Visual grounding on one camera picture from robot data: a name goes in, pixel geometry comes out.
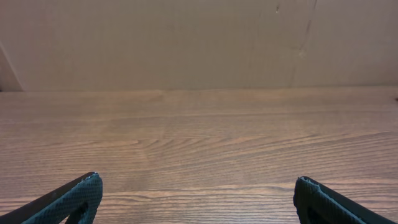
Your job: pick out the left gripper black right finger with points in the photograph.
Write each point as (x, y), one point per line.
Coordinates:
(317, 204)

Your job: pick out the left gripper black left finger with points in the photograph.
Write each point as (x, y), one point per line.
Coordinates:
(74, 202)

